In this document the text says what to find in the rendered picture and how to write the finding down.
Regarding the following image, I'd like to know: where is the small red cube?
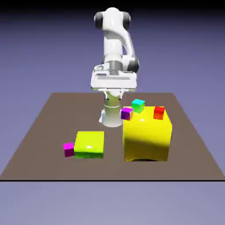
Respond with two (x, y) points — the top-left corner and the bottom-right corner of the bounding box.
(153, 105), (166, 120)

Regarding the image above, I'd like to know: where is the large lime green box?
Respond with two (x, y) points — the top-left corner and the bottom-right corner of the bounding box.
(73, 131), (105, 159)

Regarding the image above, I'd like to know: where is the small purple cube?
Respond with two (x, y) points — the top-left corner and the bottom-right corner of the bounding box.
(120, 107), (134, 121)

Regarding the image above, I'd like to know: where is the large yellow box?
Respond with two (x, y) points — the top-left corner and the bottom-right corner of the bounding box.
(122, 105), (173, 162)

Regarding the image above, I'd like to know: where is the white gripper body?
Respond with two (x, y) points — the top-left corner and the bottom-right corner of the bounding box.
(90, 69), (138, 92)

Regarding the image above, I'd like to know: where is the small magenta cube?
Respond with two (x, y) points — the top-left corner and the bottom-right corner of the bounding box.
(63, 142), (75, 158)

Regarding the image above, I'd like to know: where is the small green cube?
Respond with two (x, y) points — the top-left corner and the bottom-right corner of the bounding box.
(131, 98), (146, 114)

